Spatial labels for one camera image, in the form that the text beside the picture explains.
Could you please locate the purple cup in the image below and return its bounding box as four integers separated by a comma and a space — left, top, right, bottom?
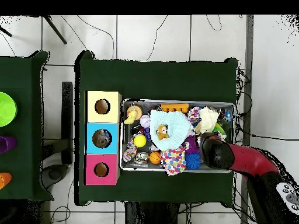
0, 135, 18, 154

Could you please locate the black tripod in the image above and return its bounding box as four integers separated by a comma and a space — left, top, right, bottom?
0, 15, 68, 45

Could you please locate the yellow tennis ball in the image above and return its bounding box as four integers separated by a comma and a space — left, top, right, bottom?
133, 134, 147, 148

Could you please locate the dark green tablecloth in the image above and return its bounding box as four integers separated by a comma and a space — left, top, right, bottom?
0, 50, 55, 202
74, 50, 239, 207

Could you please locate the polka dot cloth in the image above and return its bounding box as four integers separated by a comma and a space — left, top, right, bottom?
160, 145, 187, 176

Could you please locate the blue spiky ball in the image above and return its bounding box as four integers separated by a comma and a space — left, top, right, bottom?
185, 152, 202, 170

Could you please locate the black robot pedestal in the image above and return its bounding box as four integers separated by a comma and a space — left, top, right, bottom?
124, 201, 180, 224

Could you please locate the thin black floor cable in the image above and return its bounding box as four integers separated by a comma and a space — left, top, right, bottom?
235, 127, 299, 141

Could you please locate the silver mesh bin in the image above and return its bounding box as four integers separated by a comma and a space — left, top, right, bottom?
119, 99, 235, 174

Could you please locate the orange building brick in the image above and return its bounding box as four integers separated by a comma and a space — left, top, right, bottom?
160, 103, 189, 114

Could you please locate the purple spiky monster toy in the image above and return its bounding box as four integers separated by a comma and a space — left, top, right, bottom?
183, 135, 201, 154

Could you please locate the wooden three-hole box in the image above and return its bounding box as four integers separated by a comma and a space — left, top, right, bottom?
84, 90, 123, 186

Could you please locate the yellow plush duck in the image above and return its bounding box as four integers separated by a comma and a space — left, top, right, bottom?
123, 110, 138, 125

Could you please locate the orange cup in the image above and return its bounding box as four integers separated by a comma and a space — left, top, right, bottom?
0, 171, 13, 190

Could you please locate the brown plush toy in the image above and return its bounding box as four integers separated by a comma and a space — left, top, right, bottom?
156, 124, 169, 141

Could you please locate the lime green bowl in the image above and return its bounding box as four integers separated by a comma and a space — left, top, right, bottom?
0, 91, 18, 128

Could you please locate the mint green cloth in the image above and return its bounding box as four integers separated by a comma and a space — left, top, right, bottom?
149, 109, 193, 151

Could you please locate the white toy baseball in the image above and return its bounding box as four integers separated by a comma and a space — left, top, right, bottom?
139, 114, 151, 128

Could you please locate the black panel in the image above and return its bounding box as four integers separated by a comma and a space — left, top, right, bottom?
61, 80, 74, 165

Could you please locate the cream knitted cloth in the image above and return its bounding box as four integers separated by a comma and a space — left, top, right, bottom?
194, 106, 220, 135

